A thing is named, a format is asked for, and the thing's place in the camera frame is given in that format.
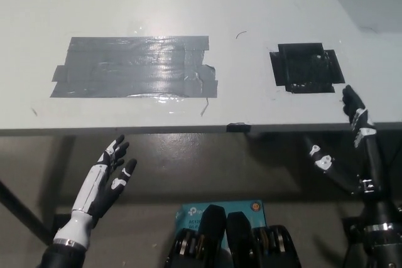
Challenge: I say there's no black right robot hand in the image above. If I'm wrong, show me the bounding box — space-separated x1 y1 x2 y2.
303 84 400 233

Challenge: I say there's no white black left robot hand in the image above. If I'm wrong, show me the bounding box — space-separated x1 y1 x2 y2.
52 134 138 250

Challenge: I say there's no black diagonal table leg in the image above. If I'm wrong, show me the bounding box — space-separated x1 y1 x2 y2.
0 180 53 245

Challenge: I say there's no teal router cardboard box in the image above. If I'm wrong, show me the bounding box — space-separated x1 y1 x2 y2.
174 199 266 247

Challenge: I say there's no small black tape piece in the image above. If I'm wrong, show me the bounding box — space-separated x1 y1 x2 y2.
225 121 252 133

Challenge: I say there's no black tape square marker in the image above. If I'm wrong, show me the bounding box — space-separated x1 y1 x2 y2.
269 42 345 95

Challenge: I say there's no grey duct tape patch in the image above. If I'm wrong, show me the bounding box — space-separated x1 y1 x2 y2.
49 35 219 99

